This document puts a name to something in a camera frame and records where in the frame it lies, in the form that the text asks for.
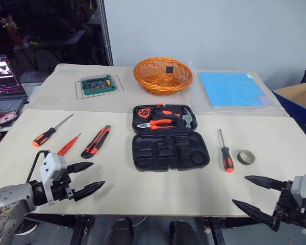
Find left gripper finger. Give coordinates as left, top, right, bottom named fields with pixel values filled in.
left=73, top=180, right=106, bottom=203
left=67, top=161, right=94, bottom=175

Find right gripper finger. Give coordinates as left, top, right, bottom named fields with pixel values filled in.
left=244, top=175, right=289, bottom=191
left=232, top=199, right=280, bottom=232

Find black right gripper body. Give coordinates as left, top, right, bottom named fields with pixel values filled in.
left=272, top=180, right=306, bottom=226

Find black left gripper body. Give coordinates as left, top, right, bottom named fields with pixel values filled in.
left=50, top=170, right=76, bottom=203

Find black plastic tool case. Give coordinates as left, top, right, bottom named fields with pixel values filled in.
left=132, top=103, right=211, bottom=172

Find orange tester pen screwdriver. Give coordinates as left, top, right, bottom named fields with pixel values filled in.
left=57, top=133, right=82, bottom=156

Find black orange utility knife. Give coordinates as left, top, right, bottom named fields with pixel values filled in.
left=81, top=125, right=112, bottom=159

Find grey tape roll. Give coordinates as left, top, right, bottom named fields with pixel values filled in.
left=237, top=150, right=256, bottom=165

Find black orange screwdriver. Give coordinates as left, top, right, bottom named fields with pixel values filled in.
left=32, top=114, right=74, bottom=148
left=218, top=129, right=235, bottom=174

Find dark rounded shape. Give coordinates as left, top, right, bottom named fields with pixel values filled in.
left=169, top=220, right=202, bottom=245
left=104, top=217, right=134, bottom=245

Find clear plastic bag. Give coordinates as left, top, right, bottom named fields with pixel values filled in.
left=188, top=62, right=290, bottom=117

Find blue cardboard box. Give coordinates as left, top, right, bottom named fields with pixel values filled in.
left=272, top=81, right=306, bottom=124

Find green screwdriver bit box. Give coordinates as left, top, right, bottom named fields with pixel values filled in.
left=81, top=74, right=118, bottom=96

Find smartphone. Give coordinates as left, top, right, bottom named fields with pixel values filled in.
left=0, top=110, right=19, bottom=126

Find blue sheet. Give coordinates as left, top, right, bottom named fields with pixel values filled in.
left=197, top=71, right=274, bottom=108

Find small claw hammer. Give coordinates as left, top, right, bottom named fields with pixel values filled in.
left=151, top=107, right=198, bottom=129

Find orange wicker basket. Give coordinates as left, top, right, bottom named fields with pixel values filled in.
left=133, top=57, right=194, bottom=96

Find open laptop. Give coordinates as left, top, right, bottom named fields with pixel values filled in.
left=0, top=55, right=29, bottom=113

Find grey metal pillar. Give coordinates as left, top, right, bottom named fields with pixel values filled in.
left=96, top=0, right=115, bottom=66

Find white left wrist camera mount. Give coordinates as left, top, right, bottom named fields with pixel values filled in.
left=38, top=152, right=68, bottom=206

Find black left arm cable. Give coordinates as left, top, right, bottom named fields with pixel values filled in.
left=26, top=150, right=49, bottom=183

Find black table frame leg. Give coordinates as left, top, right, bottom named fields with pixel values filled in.
left=203, top=216, right=248, bottom=245
left=22, top=213, right=95, bottom=245

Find metal wire rack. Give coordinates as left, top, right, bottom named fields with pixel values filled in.
left=74, top=75, right=124, bottom=100

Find orange handled pliers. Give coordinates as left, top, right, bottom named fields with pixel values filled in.
left=136, top=119, right=178, bottom=130

